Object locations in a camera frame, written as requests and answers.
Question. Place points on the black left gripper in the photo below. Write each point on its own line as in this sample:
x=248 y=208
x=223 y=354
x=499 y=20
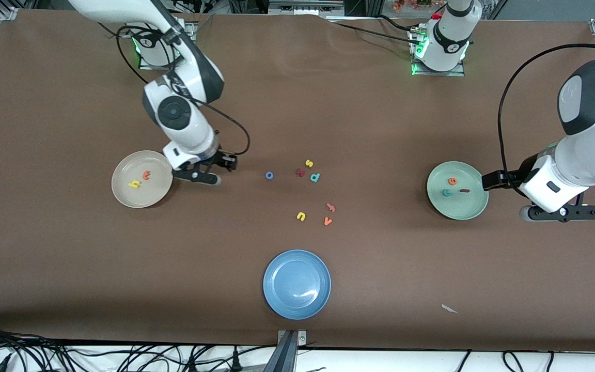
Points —
x=520 y=173

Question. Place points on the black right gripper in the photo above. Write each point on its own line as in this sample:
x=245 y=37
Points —
x=218 y=157

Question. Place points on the yellow letter h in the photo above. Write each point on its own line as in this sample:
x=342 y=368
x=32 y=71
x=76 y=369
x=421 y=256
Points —
x=134 y=184

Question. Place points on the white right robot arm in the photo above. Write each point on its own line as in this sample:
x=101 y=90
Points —
x=184 y=124

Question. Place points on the green round plate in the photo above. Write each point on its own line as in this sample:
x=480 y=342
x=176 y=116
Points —
x=463 y=206

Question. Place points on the beige round plate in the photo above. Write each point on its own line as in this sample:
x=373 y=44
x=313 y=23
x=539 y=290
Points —
x=142 y=196

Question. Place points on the white paper scrap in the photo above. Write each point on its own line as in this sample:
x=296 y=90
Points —
x=450 y=309

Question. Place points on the blue round plate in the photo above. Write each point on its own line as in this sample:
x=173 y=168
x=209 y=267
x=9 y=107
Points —
x=297 y=284

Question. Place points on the grey metal device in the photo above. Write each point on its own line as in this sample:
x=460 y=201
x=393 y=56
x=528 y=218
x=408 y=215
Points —
x=302 y=8

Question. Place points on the brown table cover sheet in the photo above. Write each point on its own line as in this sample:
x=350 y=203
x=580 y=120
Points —
x=70 y=258

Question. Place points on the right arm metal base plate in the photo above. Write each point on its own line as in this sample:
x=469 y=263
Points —
x=166 y=67

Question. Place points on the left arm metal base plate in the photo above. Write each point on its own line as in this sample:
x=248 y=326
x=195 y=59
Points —
x=439 y=74

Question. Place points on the grey metal camera bracket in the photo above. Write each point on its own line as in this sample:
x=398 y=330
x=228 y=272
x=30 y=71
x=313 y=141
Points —
x=288 y=351

